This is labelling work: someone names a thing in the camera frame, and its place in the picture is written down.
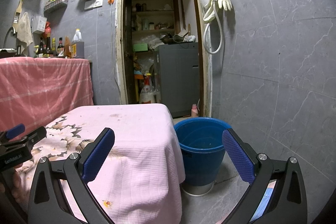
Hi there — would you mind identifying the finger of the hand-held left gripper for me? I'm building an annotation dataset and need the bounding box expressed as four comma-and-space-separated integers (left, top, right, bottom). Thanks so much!
20, 126, 47, 151
5, 124, 26, 139

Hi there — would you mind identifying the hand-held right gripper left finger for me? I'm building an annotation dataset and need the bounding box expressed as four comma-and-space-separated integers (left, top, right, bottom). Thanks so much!
28, 127, 115, 224

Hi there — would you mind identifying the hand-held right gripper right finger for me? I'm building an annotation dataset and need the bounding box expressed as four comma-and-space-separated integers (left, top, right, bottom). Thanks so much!
222, 128, 308, 224

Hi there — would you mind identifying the blue plastic bucket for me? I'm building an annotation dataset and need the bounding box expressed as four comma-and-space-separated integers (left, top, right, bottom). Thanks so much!
173, 117, 233, 187

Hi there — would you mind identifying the person's left hand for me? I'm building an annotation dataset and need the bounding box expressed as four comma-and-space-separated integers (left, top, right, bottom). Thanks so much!
12, 170, 24, 199

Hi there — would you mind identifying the pink floral tablecloth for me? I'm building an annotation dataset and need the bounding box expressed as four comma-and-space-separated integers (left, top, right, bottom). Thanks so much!
16, 104, 186, 224

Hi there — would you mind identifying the pink checked cloth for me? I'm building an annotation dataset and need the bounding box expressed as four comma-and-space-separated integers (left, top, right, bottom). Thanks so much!
0, 56, 94, 132

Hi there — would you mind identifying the blue and pink cloth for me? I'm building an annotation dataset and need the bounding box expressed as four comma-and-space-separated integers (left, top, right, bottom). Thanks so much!
248, 181, 276, 223

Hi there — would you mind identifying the metal basin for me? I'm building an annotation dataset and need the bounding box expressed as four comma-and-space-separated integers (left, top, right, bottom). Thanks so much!
181, 181, 214, 197

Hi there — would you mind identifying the white red rice bag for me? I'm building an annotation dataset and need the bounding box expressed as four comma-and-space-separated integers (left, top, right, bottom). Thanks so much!
139, 80, 158, 104

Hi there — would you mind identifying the dark sauce bottle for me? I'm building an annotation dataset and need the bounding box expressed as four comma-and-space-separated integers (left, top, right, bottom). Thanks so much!
37, 38, 45, 58
45, 36, 53, 57

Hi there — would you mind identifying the orange seasoning bag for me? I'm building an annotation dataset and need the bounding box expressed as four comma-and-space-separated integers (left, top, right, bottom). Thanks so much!
64, 35, 72, 59

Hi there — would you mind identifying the grey washing machine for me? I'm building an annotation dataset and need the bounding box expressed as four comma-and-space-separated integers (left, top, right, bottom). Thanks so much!
154, 42, 200, 118

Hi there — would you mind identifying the large oil bottle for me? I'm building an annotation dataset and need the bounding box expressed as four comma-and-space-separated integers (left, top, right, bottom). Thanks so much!
71, 28, 85, 59

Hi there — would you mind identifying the hanging beige cloth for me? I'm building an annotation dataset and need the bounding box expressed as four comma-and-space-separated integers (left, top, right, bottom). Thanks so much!
17, 12, 34, 54

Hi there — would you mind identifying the dark wooden door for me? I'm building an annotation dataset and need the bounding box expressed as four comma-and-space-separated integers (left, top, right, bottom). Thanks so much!
123, 0, 137, 104

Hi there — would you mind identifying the wooden brush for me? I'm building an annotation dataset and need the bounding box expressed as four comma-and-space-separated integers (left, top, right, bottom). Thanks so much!
12, 0, 24, 30

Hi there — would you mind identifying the black pan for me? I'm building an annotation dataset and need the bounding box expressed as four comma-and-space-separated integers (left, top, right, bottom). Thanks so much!
160, 33, 184, 45

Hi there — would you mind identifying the wooden storage shelf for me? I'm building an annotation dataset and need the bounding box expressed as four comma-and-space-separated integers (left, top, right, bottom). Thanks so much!
131, 0, 179, 33

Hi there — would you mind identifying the white wall box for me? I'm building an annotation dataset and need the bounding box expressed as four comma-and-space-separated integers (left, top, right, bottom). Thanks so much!
33, 15, 48, 34

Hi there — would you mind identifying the wooden door frame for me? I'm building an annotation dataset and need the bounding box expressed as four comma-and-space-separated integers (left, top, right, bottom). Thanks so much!
114, 0, 213, 118

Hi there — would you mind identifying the white hose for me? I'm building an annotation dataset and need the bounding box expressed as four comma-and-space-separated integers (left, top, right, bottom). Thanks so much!
203, 0, 223, 54

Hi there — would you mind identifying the grey wall rack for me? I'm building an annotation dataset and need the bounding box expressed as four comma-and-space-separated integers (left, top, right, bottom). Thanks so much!
43, 0, 69, 14

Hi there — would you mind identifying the wall socket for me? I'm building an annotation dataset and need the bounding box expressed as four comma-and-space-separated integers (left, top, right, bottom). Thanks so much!
84, 0, 104, 10

